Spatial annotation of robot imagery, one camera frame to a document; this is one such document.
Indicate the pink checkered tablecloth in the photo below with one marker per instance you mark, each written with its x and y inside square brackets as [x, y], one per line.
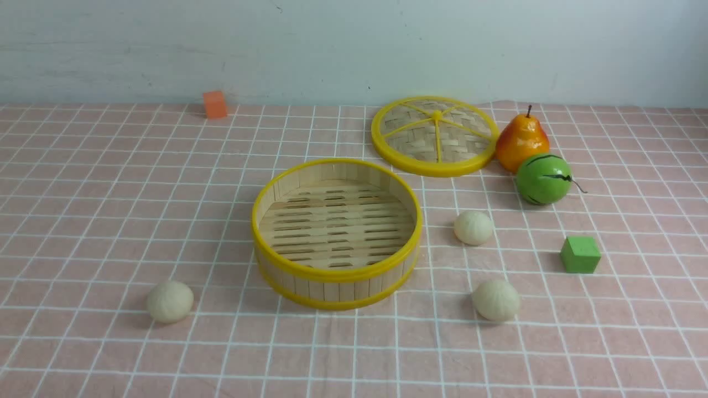
[100, 203]

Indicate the orange yellow toy pear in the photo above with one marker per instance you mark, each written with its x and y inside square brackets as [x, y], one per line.
[522, 138]

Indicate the green cube block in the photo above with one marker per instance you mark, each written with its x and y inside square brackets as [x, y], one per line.
[580, 255]

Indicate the yellow-rimmed woven steamer lid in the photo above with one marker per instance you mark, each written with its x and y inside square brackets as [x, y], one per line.
[434, 136]

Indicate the green toy watermelon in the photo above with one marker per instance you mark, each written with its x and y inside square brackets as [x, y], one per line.
[544, 178]

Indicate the yellow-rimmed bamboo steamer tray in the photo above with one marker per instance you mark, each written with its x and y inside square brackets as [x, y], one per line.
[336, 234]

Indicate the orange cube block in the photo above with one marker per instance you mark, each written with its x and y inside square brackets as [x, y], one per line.
[215, 105]

